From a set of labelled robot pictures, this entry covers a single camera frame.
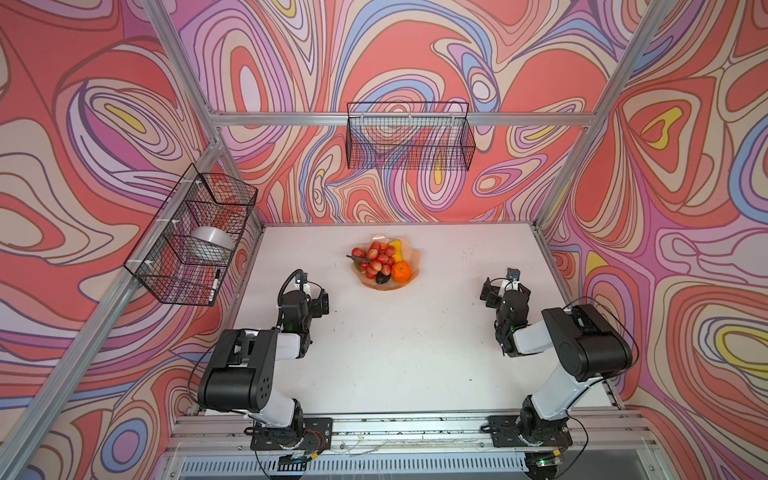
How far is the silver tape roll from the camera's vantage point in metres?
0.70

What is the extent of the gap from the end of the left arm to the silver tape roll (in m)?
0.17

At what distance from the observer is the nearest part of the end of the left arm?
716 mm
